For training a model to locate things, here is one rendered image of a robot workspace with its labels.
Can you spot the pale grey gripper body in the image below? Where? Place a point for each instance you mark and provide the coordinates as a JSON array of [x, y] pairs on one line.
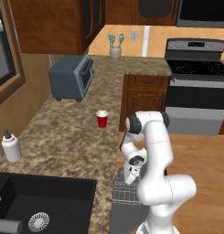
[[131, 175]]

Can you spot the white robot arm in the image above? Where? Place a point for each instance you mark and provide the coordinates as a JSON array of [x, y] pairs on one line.
[[157, 170]]

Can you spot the grey dishwasher door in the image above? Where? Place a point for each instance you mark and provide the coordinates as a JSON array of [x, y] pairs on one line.
[[125, 218]]

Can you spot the red plastic cup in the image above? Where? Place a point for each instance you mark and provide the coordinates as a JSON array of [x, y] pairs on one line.
[[102, 120]]

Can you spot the brown base cupboard door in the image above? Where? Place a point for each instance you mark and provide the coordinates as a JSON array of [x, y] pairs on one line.
[[144, 100]]

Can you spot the black sink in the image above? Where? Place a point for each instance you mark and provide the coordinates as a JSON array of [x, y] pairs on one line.
[[52, 201]]

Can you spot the brown drawer front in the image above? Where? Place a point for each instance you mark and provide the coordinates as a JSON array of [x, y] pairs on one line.
[[148, 82]]

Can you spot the steel and black stove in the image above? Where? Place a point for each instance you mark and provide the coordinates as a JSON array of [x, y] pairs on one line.
[[195, 91]]

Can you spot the dark grey toaster oven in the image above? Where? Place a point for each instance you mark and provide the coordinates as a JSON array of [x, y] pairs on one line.
[[67, 79]]

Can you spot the white soap dispenser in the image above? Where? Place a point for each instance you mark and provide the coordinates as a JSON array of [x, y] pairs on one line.
[[11, 149]]

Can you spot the beige utensil pot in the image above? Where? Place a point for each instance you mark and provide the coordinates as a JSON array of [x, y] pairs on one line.
[[115, 53]]

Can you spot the grey tap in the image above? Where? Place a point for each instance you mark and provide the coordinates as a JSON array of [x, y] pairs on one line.
[[6, 226]]

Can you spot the teal spatula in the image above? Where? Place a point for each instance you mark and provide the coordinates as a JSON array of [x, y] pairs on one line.
[[111, 40]]

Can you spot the teal spoon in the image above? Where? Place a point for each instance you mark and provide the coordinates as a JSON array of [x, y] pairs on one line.
[[121, 39]]

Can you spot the wood framed window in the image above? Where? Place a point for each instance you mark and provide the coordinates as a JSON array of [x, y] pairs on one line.
[[3, 55]]

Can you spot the black microwave oven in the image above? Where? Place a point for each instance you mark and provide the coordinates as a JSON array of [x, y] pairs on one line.
[[203, 12]]

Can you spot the grey wall socket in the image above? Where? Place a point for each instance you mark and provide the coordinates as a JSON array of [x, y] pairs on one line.
[[134, 35]]

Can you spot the brown wall cupboard with oval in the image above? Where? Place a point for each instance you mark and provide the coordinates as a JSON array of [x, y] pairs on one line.
[[140, 12]]

